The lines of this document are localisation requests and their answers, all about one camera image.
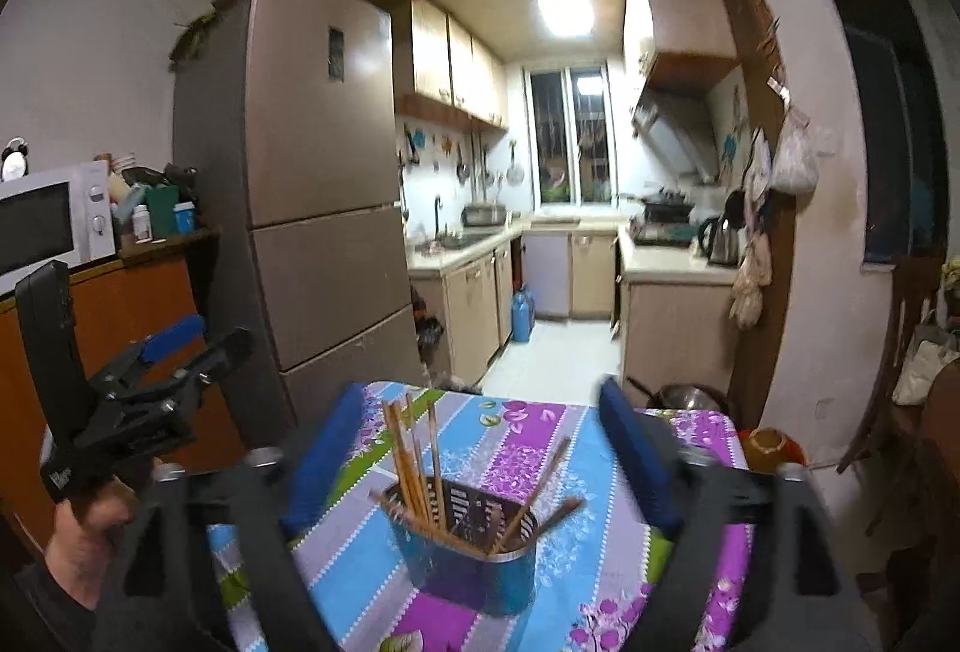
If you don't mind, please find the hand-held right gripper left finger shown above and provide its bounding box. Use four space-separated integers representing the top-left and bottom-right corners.
94 384 370 652

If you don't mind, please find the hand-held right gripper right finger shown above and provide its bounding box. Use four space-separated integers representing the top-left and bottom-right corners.
598 377 872 652

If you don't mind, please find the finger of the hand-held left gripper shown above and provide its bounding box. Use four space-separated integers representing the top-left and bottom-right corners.
178 326 255 392
138 313 208 366

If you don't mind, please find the bunch of wooden chopsticks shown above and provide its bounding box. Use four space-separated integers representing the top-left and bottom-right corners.
368 390 585 552

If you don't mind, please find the blue metal chopstick holder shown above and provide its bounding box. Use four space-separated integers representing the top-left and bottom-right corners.
378 476 543 618

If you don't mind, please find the person's left hand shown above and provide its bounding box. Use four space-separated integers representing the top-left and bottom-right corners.
41 470 164 617

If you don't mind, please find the orange wooden cabinet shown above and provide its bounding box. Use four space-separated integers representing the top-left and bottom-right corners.
0 230 250 542

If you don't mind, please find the steel pot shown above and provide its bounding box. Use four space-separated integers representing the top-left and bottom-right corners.
628 377 726 414

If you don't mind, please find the floral striped tablecloth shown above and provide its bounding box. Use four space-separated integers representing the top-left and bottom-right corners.
205 380 755 652

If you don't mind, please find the white microwave oven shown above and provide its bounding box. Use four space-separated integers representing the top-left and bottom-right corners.
0 162 119 283

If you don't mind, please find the brown round bowl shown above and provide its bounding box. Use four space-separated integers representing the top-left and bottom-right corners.
748 426 801 474

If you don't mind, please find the stove counter cabinet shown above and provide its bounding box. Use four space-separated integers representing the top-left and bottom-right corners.
617 230 741 392

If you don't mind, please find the bronze refrigerator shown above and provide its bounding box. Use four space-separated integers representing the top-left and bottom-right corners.
170 0 452 429

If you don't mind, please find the blue water bottle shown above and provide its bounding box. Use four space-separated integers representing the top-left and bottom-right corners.
511 285 538 345

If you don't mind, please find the penguin figurine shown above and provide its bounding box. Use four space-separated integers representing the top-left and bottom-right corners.
0 137 33 183

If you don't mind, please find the sink counter cabinet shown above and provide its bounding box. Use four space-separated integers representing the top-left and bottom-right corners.
407 230 527 389

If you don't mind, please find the window base cabinet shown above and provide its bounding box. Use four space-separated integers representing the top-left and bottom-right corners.
520 226 621 321

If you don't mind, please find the hanging mesh bag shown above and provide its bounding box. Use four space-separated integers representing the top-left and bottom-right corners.
730 230 774 330

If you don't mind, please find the gas stove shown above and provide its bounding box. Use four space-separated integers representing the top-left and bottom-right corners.
628 219 696 247

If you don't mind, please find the steel electric kettle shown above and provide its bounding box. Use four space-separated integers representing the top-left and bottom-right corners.
698 214 744 268

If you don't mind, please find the kitchen sink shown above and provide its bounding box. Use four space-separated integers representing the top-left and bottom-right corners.
415 231 482 253

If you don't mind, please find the wooden chair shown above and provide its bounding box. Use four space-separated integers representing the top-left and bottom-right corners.
835 253 947 474

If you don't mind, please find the white tote bag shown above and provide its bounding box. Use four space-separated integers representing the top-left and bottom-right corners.
891 324 960 407

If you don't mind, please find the hanging white cloth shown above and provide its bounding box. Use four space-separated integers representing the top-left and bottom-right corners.
742 129 774 205

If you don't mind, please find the refrigerator door sticker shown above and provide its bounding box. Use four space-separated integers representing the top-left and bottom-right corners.
325 25 348 84

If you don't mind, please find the yellow green cloth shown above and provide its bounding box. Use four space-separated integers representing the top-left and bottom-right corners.
168 0 295 73

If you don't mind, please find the range hood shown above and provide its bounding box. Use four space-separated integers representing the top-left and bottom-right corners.
631 88 722 186

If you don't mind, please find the barred kitchen window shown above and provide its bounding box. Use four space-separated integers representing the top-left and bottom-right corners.
528 65 609 205

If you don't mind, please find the white plastic bag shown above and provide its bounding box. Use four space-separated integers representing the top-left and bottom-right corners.
770 107 819 196

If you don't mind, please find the dark window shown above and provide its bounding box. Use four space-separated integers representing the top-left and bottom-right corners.
842 0 951 268

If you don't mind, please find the kitchen ceiling light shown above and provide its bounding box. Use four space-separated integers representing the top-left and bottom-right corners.
535 0 594 40

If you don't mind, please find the wall cabinet row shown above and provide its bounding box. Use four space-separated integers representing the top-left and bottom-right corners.
396 0 511 133

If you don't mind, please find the wall cabinet above hood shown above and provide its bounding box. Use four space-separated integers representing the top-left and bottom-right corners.
621 0 741 92

